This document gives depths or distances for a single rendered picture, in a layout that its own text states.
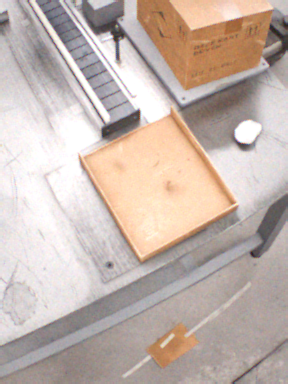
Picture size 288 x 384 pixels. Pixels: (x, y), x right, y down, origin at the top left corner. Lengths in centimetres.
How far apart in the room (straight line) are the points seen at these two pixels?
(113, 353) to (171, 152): 93
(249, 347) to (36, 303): 106
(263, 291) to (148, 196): 95
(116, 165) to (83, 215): 15
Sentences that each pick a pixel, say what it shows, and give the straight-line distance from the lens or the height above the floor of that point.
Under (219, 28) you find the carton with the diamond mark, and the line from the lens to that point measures 137.
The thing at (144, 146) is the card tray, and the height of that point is 83.
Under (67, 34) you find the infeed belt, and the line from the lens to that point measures 163.
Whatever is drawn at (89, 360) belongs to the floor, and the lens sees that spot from 215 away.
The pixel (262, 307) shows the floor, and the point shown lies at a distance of 223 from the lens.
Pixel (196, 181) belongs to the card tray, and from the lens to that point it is 143.
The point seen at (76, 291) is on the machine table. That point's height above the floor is 83.
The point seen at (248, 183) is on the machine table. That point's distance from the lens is 145.
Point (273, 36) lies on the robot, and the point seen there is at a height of 24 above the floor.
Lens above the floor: 213
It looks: 66 degrees down
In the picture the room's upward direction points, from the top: 3 degrees clockwise
